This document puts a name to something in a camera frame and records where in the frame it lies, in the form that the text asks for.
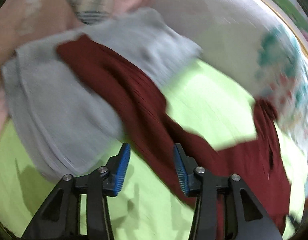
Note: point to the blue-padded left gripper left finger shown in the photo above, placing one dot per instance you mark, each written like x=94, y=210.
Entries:
x=104, y=182

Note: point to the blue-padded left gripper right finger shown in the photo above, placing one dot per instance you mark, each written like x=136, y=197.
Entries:
x=197, y=182

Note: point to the dark red knit hoodie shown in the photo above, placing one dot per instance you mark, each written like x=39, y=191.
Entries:
x=253, y=191

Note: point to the grey folded towel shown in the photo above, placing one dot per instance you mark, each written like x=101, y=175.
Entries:
x=65, y=126

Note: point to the white floral quilt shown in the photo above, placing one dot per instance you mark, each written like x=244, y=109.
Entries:
x=247, y=41

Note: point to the pink blanket with plaid heart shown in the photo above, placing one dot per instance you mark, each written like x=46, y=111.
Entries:
x=22, y=21

